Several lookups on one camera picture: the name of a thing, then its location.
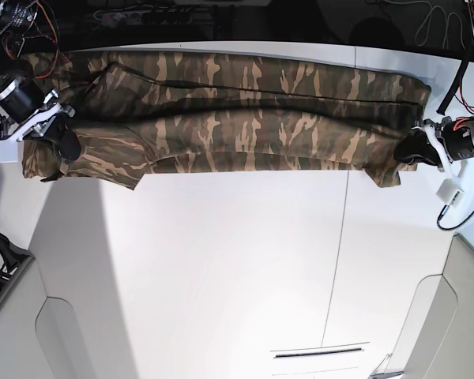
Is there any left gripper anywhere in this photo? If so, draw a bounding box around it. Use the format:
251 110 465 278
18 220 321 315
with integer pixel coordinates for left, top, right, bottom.
394 116 474 172

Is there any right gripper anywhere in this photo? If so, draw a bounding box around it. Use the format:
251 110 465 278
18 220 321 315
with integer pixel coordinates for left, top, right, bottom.
0 70 81 161

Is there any camouflage T-shirt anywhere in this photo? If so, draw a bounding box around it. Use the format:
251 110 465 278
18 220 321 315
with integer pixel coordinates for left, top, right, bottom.
22 51 431 189

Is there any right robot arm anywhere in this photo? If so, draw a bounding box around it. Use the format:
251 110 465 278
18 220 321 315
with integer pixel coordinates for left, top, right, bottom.
0 1 81 163

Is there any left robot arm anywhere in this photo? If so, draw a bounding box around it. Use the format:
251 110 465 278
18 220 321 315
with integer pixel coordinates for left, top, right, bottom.
394 1 474 172

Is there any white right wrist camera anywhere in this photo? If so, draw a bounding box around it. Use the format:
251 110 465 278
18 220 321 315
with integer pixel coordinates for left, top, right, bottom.
0 140 20 163

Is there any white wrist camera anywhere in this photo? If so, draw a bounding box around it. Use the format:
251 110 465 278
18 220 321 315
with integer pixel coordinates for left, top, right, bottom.
0 140 20 163
436 178 465 206

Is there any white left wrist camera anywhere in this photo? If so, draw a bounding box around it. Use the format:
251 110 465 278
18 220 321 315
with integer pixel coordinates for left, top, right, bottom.
436 178 465 206

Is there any black braided camera cable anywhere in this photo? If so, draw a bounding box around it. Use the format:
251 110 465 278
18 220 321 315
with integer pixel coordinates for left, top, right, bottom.
436 173 474 232

